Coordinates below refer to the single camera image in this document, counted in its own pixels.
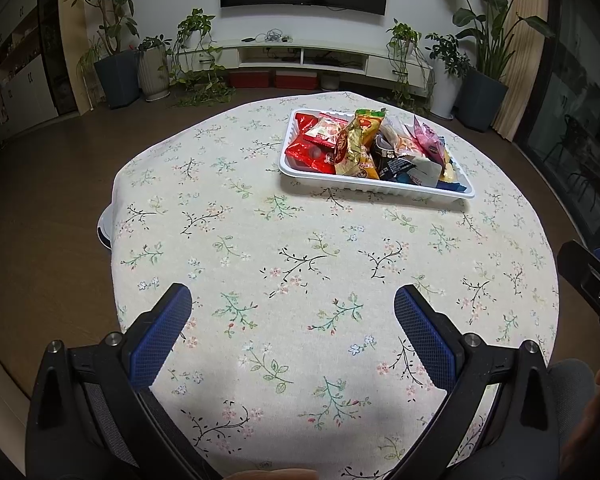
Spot large-leaf plant in dark pot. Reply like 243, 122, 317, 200
427, 0, 558, 133

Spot person's grey trousers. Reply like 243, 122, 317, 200
545, 357, 600, 426

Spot white red-striped snack packet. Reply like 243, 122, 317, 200
407, 155, 446, 188

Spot trailing pothos plant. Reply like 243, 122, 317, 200
160, 8, 236, 108

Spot potted tree in dark pot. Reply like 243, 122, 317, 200
65, 0, 141, 110

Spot person's left hand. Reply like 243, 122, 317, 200
225, 467, 317, 480

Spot small peach print packet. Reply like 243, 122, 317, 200
302, 114, 348, 150

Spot white plastic tray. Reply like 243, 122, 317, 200
278, 107, 476, 204

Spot white round object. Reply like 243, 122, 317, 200
97, 205, 116, 251

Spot dark outdoor chair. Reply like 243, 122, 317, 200
545, 112, 600, 201

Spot beige plain curtain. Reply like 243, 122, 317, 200
57, 0, 93, 111

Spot glass sliding door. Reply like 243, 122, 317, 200
515, 0, 600, 261

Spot plant in white ribbed pot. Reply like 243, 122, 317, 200
137, 35, 173, 102

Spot black snack packet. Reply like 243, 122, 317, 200
370, 132, 416, 181

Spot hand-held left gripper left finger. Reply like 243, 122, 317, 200
25, 282, 221, 480

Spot trailing plant on cabinet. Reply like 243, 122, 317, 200
380, 19, 431, 111

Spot beige seat cushion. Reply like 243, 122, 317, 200
0, 332, 31, 461

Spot pink snack packet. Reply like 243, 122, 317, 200
412, 114, 448, 163

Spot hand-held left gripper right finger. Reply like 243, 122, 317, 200
380, 284, 563, 480

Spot beige striped curtain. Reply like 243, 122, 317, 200
495, 0, 546, 141

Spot blue cake packet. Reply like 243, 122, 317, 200
437, 142, 468, 193

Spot orange yellow snack packet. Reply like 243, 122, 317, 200
352, 108, 388, 181

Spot red chocolate ball packet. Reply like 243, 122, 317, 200
285, 112, 338, 175

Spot person's right hand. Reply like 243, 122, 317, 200
565, 360, 600, 480

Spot white television cabinet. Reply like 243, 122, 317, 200
172, 40, 433, 96

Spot plant in tall white pot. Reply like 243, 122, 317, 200
425, 32, 471, 121

